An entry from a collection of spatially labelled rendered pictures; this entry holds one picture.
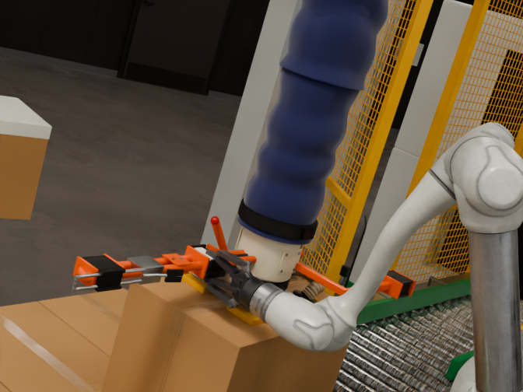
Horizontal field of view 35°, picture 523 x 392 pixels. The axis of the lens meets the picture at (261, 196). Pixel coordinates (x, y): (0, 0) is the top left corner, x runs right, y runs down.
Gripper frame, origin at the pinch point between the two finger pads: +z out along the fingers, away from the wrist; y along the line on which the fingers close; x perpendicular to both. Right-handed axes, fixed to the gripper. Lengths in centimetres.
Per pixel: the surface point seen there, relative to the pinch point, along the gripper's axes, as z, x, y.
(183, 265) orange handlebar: -2.1, -10.0, -0.9
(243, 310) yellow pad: -9.6, 10.2, 10.8
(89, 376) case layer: 31, 2, 53
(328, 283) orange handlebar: -21.0, 28.8, -0.9
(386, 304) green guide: 20, 155, 45
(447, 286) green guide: 21, 214, 43
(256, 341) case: -21.1, 3.5, 12.5
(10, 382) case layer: 37, -22, 54
